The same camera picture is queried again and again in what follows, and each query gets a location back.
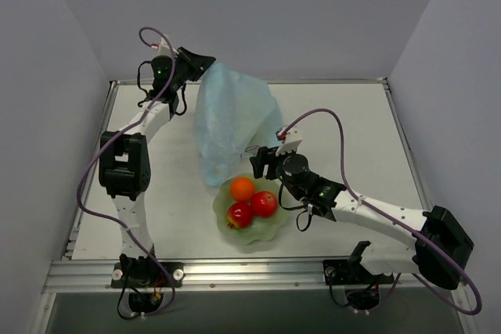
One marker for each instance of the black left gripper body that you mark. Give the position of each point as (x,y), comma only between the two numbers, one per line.
(194,62)

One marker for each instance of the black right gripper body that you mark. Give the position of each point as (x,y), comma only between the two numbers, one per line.
(264,162)

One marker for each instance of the orange fake orange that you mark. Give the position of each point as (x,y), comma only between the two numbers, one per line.
(242,189)

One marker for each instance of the red fake apple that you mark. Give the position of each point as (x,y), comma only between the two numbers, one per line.
(264,204)

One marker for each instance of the light blue plastic bag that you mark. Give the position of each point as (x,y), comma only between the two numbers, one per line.
(233,111)

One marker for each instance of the red fake pomegranate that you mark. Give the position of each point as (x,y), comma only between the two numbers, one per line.
(239,215)

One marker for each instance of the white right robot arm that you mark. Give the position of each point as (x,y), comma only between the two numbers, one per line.
(437,246)

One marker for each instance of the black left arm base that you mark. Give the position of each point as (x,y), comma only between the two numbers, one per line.
(144,289)

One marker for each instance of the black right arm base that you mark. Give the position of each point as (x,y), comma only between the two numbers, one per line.
(352,286)

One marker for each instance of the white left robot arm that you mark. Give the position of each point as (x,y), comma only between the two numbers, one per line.
(124,161)

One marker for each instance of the green flower-shaped glass bowl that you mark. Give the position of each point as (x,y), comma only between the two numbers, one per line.
(260,229)

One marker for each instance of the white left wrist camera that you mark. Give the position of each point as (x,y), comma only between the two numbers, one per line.
(163,48)

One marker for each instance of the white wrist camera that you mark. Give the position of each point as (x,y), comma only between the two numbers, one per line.
(163,48)
(289,140)

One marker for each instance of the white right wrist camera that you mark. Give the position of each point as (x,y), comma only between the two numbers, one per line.
(289,140)

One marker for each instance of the aluminium front rail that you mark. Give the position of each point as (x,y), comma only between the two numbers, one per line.
(94,276)

